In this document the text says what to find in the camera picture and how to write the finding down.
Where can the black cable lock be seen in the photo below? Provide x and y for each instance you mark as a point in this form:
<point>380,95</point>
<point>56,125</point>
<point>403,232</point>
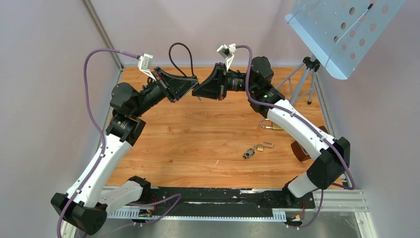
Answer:
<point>178,54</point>

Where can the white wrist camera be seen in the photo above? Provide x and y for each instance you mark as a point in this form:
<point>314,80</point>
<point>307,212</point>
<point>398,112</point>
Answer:
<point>227,52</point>
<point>144,65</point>

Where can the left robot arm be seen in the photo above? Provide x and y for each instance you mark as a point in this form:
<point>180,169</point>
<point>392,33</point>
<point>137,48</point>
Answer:
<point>84,205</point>

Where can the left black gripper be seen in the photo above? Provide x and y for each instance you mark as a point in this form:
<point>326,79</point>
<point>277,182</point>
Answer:
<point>178,86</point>

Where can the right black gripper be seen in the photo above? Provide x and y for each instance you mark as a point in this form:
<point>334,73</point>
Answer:
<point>209,87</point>

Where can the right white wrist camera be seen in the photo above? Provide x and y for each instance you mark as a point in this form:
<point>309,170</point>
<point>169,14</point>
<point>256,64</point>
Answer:
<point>227,52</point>

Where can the light blue music stand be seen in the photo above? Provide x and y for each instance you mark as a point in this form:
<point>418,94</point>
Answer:
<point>339,33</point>

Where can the large brass padlock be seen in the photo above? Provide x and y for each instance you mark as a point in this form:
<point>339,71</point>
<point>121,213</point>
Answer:
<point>268,124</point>

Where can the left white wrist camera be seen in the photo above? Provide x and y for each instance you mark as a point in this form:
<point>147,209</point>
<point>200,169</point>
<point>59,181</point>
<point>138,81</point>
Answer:
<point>144,65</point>

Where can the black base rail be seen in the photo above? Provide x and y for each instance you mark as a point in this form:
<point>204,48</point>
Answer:
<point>242,205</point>

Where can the grey stand tripod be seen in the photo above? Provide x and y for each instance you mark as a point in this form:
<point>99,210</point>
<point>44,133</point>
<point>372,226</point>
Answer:
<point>310,65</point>

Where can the brown wooden metronome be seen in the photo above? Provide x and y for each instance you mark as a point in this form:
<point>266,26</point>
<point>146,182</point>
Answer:
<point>300,151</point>

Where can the small brass padlock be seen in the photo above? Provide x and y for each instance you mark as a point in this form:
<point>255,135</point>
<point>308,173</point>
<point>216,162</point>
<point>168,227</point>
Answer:
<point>264,145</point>

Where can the small padlock keys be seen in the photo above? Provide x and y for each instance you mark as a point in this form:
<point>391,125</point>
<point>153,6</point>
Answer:
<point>249,153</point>

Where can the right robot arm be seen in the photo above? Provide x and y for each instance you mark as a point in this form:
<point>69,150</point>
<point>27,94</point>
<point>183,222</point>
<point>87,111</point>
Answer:
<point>331,156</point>

